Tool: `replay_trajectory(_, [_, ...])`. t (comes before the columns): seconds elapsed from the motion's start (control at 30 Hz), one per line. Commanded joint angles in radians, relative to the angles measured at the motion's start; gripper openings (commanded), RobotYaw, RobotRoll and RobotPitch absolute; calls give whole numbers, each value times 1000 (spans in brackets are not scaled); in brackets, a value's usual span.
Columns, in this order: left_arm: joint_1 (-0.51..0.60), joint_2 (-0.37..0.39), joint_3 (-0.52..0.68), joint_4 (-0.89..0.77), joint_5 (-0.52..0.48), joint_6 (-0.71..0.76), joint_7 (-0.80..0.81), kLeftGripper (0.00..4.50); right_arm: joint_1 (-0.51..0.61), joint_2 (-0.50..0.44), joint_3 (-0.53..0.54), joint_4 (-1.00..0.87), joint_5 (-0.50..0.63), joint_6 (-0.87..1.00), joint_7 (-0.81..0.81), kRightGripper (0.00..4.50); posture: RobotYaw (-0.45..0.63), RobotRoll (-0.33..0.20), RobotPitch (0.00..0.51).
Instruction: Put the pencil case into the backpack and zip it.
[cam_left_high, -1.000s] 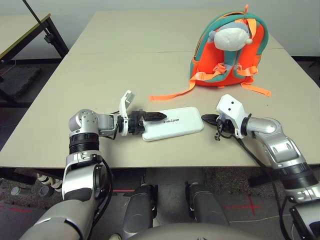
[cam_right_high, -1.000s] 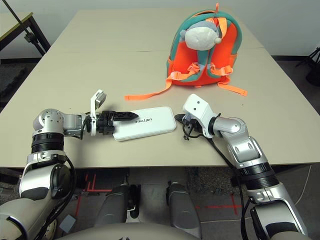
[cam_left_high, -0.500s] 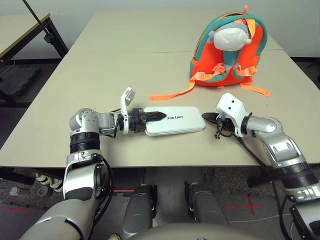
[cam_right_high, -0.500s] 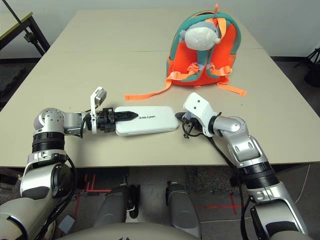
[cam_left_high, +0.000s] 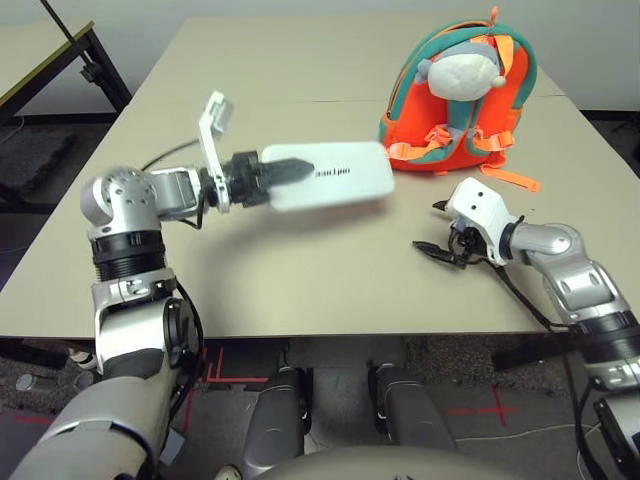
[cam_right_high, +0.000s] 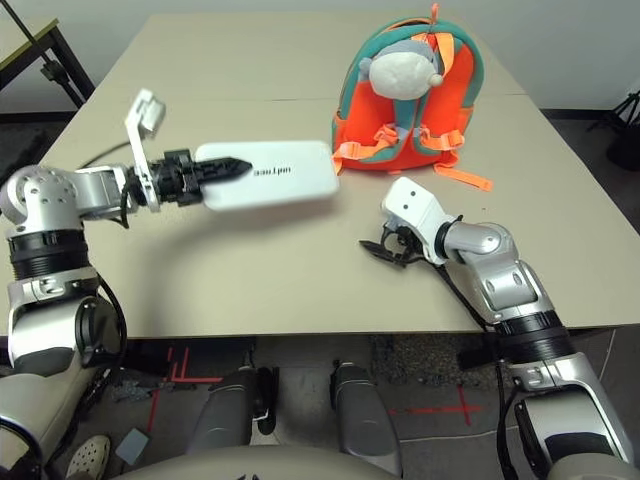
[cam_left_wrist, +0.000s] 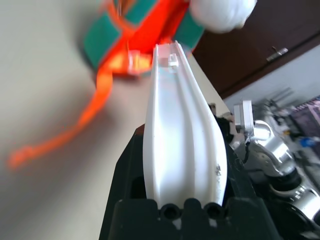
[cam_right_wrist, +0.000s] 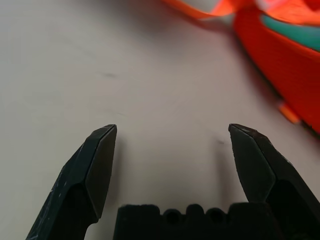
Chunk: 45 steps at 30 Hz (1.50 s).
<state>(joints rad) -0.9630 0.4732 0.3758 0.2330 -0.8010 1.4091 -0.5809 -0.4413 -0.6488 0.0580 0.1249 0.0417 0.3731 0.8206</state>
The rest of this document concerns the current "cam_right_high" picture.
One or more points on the grey robot left leg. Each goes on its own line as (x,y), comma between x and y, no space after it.
(225,415)

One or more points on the black foam floor mat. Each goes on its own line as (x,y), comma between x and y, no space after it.
(25,147)

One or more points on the white perforated shoe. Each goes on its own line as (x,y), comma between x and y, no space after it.
(90,455)

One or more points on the black clamp pole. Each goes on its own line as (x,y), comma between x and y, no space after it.
(35,45)

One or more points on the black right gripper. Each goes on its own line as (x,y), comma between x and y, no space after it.
(405,242)

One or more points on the grey robot right leg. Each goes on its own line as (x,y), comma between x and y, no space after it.
(365,420)

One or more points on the beige robot torso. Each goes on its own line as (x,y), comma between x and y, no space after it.
(325,465)

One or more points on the orange and teal backpack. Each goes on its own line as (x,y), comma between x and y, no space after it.
(360,125)

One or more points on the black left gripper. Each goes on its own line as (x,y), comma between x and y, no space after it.
(175,177)

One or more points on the small grey connector box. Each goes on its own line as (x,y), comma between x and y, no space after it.
(132,446)

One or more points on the black framed side table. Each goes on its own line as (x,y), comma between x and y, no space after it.
(20,55)

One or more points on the grey robot leg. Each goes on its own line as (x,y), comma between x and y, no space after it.
(225,415)
(365,420)

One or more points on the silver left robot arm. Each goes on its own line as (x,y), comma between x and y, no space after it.
(45,200)

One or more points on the white plastic pencil case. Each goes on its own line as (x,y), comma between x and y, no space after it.
(280,175)

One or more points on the black camera tripod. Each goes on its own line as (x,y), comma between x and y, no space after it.
(625,125)

